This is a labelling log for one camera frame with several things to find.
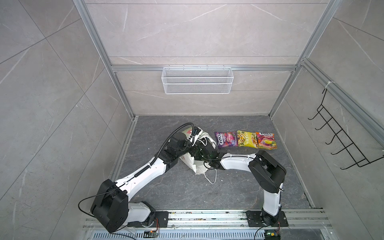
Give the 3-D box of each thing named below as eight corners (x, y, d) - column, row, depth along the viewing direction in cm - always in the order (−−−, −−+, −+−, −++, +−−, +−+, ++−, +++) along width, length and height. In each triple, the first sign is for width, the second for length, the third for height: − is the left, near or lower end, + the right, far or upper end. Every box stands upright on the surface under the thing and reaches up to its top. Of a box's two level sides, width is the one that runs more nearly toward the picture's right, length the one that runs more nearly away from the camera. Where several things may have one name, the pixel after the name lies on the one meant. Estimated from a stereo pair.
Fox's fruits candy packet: (258, 148, 103) (260, 145, 100) (255, 134, 110) (257, 132, 108) (275, 150, 102) (277, 147, 99) (272, 136, 110) (273, 133, 107)
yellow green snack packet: (238, 148, 103) (240, 144, 99) (235, 135, 111) (236, 130, 106) (258, 148, 103) (260, 144, 99) (253, 135, 111) (256, 130, 106)
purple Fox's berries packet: (216, 147, 103) (216, 144, 100) (214, 134, 111) (215, 131, 108) (238, 147, 103) (239, 144, 100) (235, 134, 111) (236, 131, 108)
